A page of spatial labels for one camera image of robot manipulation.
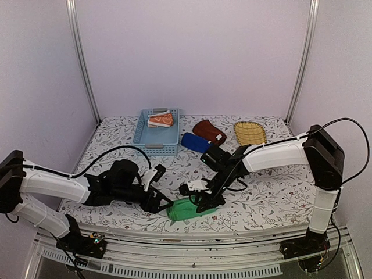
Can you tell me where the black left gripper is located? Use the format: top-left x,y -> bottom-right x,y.
113,185 -> 174,214

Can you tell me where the green towel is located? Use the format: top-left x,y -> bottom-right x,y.
166,196 -> 217,221

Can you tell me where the orange bunny pattern towel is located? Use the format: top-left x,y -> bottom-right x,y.
147,110 -> 174,128

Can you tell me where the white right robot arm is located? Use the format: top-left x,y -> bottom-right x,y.
195,125 -> 344,253

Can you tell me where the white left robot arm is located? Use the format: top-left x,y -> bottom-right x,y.
1,150 -> 173,252

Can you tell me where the light blue plastic basket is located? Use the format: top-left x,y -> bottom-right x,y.
132,108 -> 180,156

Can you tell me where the blue rolled towel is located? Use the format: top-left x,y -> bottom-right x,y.
181,133 -> 212,153

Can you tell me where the brown rolled towel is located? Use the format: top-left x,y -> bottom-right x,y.
192,120 -> 227,146

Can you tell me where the yellow woven bamboo tray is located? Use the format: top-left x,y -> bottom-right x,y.
234,121 -> 267,146

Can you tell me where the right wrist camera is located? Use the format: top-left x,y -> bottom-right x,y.
178,180 -> 209,196

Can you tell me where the aluminium front rail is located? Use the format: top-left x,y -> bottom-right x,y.
24,223 -> 364,279

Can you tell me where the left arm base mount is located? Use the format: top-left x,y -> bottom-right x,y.
56,214 -> 107,259

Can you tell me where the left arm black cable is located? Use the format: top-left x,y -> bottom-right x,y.
17,145 -> 153,180

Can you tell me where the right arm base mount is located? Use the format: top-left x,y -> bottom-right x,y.
279,230 -> 331,259

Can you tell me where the left aluminium frame post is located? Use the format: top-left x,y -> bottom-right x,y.
66,0 -> 102,125

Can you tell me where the aluminium frame post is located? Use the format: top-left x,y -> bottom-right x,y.
66,0 -> 102,125
285,0 -> 319,125

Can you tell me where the right aluminium frame post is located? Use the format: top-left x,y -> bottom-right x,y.
285,0 -> 319,125

